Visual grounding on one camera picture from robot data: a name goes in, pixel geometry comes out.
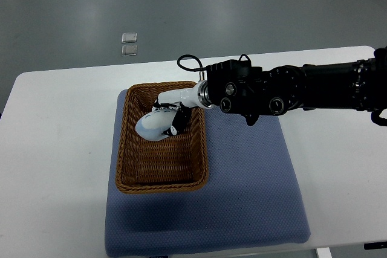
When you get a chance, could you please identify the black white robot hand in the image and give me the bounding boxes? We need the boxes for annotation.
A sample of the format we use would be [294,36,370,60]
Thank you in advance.
[152,86,210,136]

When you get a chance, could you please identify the blue white plush toy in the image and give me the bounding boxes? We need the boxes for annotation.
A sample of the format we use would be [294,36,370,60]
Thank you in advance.
[135,109,178,141]

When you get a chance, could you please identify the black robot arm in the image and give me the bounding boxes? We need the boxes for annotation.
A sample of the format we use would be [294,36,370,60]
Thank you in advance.
[152,48,386,136]

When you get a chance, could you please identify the brown wicker basket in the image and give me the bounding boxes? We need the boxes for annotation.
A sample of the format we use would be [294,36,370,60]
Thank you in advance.
[115,81,209,194]

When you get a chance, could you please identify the upper metal floor plate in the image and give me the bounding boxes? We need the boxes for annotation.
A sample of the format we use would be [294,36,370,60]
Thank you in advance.
[122,32,137,44]

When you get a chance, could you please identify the blue quilted mat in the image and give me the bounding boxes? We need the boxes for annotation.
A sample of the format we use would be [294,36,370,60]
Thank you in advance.
[105,92,310,257]

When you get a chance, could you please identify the white table leg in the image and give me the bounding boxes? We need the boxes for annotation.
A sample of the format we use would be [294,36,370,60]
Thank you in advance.
[316,247,333,258]

